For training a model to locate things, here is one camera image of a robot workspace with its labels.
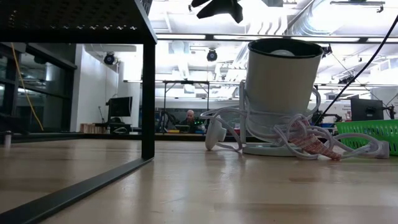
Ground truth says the black computer monitor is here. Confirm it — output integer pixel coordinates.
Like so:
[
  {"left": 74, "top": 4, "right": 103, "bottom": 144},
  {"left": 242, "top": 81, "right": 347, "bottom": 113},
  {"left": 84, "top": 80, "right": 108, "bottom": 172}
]
[
  {"left": 107, "top": 96, "right": 134, "bottom": 118},
  {"left": 350, "top": 98, "right": 384, "bottom": 121}
]

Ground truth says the red white cable tag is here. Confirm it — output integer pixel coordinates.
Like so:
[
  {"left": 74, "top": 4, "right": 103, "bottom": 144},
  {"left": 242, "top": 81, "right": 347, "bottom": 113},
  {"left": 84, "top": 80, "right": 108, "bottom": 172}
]
[{"left": 287, "top": 119, "right": 343, "bottom": 162}]

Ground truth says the black perforated metal shelf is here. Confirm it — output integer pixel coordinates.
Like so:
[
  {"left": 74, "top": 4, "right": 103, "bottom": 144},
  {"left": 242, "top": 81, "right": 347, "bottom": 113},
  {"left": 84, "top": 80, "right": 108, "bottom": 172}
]
[{"left": 0, "top": 0, "right": 159, "bottom": 224}]

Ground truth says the green plastic bin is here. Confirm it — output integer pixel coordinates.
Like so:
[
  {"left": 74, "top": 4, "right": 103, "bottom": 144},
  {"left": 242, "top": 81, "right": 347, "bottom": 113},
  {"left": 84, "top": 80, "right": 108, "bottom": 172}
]
[{"left": 335, "top": 119, "right": 398, "bottom": 156}]

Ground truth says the black gantry frame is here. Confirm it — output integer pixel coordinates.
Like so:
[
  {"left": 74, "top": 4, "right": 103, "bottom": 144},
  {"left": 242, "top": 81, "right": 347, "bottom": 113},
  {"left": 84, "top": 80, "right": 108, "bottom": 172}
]
[{"left": 161, "top": 80, "right": 211, "bottom": 113}]

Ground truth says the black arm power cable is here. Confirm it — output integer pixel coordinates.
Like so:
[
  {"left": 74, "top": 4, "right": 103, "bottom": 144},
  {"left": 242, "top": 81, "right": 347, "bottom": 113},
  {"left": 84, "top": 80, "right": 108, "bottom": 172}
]
[{"left": 313, "top": 14, "right": 398, "bottom": 126}]

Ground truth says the white lamp power cable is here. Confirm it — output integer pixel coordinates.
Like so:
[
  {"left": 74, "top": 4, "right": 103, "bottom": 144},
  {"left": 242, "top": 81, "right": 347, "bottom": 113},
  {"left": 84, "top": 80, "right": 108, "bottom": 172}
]
[{"left": 200, "top": 86, "right": 391, "bottom": 161}]

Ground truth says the black aluminium table frame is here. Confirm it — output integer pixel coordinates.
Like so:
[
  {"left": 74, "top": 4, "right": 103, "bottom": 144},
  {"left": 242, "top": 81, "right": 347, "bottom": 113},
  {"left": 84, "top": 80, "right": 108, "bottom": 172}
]
[{"left": 0, "top": 132, "right": 265, "bottom": 142}]

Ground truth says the yellow extension cable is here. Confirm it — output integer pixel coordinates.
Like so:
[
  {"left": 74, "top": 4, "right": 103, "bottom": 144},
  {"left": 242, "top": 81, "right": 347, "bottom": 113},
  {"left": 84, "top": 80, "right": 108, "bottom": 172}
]
[{"left": 10, "top": 42, "right": 44, "bottom": 131}]

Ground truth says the person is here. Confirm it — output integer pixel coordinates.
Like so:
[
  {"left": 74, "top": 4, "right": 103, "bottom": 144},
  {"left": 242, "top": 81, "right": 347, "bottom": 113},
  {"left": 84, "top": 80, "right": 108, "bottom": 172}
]
[{"left": 180, "top": 109, "right": 205, "bottom": 134}]

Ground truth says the white desk lamp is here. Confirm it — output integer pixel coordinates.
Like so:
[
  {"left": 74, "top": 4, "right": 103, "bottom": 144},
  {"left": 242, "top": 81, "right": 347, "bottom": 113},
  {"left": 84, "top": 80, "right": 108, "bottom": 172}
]
[{"left": 239, "top": 37, "right": 324, "bottom": 157}]

